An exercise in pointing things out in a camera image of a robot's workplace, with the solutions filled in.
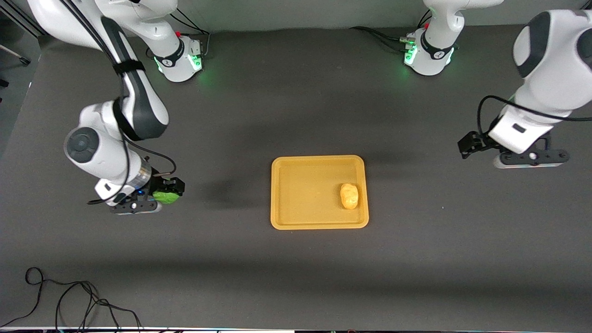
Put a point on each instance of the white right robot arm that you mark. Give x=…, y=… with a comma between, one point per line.
x=138, y=101

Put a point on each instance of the black metal frame rail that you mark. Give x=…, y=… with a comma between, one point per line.
x=18, y=21

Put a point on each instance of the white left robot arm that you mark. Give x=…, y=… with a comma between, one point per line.
x=550, y=60

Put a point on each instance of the green apple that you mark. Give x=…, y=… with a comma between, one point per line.
x=165, y=197

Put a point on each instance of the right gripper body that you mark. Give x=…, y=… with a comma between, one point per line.
x=156, y=187

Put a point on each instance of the yellow potato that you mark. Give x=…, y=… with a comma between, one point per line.
x=349, y=196

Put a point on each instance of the yellow plastic tray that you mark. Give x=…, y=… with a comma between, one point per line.
x=305, y=192

